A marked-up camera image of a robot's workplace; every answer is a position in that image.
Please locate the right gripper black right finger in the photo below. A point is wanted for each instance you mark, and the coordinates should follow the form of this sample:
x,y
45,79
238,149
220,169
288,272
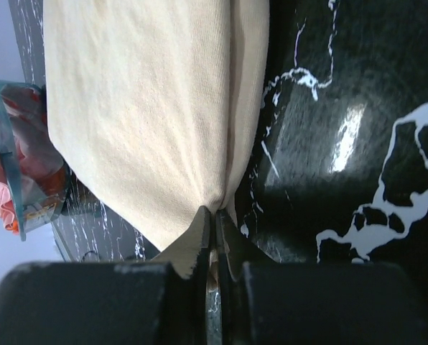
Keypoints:
x,y
266,302

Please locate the teal plastic laundry basket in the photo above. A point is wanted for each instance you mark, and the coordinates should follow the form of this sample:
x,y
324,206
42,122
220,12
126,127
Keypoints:
x,y
33,215

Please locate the dark pink shirt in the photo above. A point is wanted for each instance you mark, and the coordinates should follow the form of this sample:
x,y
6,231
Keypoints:
x,y
42,167

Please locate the light pink shirt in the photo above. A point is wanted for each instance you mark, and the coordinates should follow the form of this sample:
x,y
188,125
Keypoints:
x,y
2,201

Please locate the tan t shirt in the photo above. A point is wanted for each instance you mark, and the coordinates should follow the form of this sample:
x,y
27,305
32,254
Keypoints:
x,y
154,105

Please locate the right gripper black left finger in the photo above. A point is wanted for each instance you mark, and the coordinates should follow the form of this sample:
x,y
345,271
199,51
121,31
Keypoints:
x,y
160,301

